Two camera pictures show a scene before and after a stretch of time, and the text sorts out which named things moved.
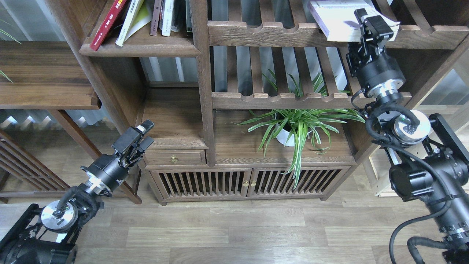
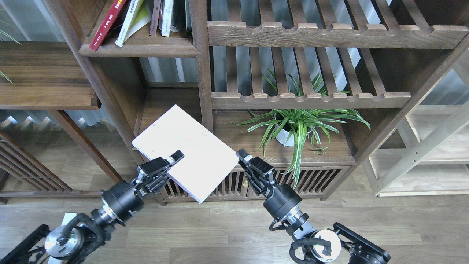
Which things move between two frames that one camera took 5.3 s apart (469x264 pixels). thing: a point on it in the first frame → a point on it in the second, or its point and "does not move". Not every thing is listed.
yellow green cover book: [140, 13] does not move
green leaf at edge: [9, 35] does not move
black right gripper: [366, 57] → [259, 173]
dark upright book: [188, 17] does not move
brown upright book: [155, 17] does not move
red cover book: [107, 24] does not move
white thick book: [337, 19] → [206, 163]
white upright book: [167, 17] does not move
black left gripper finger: [130, 146] → [154, 174]
